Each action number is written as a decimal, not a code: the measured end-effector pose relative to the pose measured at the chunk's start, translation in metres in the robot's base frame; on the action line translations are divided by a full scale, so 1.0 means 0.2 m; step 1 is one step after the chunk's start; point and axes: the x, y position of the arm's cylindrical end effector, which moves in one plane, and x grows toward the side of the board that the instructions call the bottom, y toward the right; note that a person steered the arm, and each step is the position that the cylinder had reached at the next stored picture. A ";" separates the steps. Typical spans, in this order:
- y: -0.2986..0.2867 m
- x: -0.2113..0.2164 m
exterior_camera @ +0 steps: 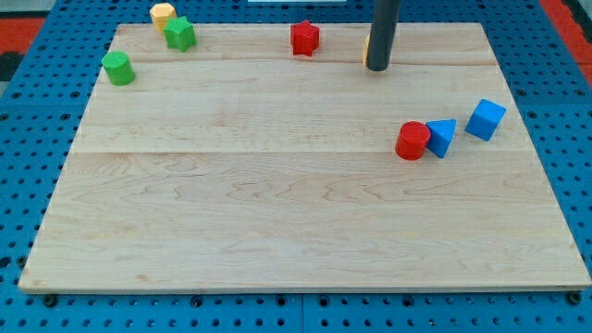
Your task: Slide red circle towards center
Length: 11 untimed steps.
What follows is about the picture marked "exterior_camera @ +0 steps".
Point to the light wooden board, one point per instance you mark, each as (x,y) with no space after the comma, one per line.
(238,167)

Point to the red cylinder block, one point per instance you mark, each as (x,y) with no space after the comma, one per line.
(412,140)

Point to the red star block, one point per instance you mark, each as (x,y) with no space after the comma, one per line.
(304,38)

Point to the yellow block behind rod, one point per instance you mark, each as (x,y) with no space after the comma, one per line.
(365,51)

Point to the blue triangular prism block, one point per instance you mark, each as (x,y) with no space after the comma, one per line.
(441,136)

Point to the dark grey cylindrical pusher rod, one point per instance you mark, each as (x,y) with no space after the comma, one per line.
(382,32)

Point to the green star block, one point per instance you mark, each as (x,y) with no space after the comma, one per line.
(179,34)

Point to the blue cube block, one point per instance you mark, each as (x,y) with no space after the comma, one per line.
(485,119)

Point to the green cylinder block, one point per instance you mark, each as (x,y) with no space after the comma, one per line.
(118,68)

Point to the yellow hexagon block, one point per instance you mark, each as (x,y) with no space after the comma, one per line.
(160,15)

